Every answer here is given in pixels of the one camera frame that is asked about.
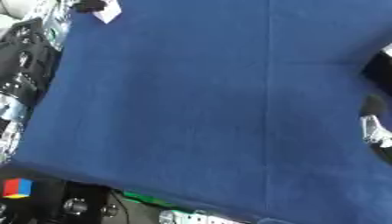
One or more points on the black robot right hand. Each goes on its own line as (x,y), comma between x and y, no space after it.
(378,74)

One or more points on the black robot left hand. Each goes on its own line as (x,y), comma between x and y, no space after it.
(48,204)

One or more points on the red blue yellow cube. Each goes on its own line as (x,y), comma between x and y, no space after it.
(17,188)

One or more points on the silver black robot left arm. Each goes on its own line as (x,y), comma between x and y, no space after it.
(28,61)

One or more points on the black box with white inside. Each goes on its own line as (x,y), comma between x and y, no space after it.
(107,13)

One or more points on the silver green robot frame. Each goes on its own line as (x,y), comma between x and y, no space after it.
(194,217)

